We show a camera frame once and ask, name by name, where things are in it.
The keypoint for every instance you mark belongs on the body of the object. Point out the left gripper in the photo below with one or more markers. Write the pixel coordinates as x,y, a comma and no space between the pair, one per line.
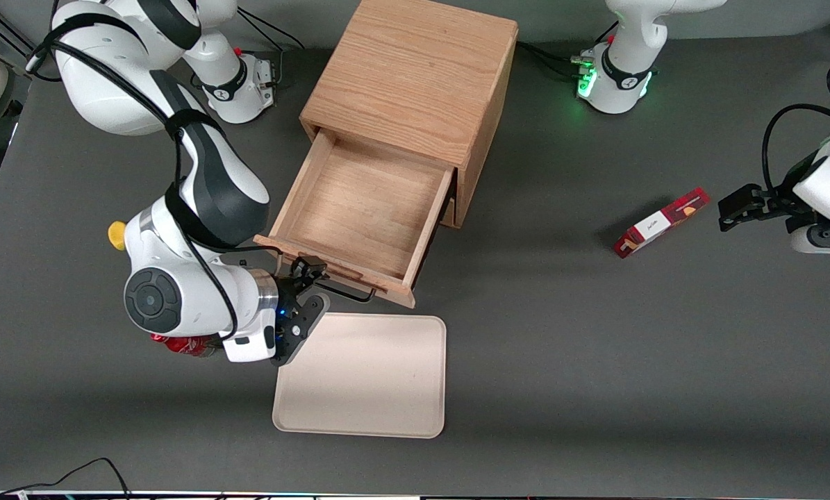
778,206

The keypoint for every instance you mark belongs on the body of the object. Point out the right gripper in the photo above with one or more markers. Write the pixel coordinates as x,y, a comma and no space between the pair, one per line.
291,284

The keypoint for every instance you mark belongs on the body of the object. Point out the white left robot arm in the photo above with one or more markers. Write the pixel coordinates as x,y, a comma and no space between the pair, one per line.
619,83

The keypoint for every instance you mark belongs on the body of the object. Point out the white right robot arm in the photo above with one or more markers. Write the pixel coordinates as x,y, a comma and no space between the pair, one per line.
95,90

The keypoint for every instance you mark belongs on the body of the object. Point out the oak wooden drawer cabinet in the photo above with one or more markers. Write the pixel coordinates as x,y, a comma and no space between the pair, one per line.
414,69

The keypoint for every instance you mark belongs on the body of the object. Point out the red plaid cookie box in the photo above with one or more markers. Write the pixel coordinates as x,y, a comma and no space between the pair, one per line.
654,223

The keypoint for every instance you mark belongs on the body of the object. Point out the cream plastic tray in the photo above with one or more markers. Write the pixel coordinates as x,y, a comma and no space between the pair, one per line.
366,382

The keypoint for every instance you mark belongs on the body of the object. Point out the red bottle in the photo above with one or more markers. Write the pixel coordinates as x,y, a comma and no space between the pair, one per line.
178,345

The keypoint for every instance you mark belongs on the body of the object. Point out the yellow lemon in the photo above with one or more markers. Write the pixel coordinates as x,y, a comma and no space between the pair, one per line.
116,236

